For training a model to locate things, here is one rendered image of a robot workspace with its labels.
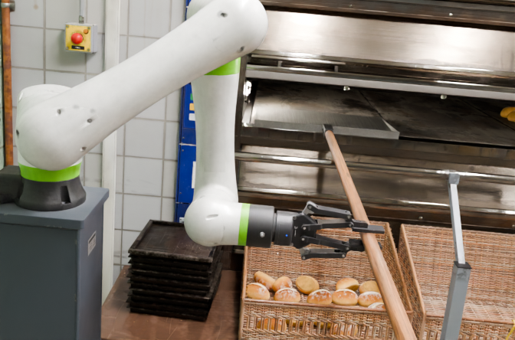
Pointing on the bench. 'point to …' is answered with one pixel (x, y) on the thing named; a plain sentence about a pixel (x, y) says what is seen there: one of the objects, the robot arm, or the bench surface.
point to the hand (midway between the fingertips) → (366, 236)
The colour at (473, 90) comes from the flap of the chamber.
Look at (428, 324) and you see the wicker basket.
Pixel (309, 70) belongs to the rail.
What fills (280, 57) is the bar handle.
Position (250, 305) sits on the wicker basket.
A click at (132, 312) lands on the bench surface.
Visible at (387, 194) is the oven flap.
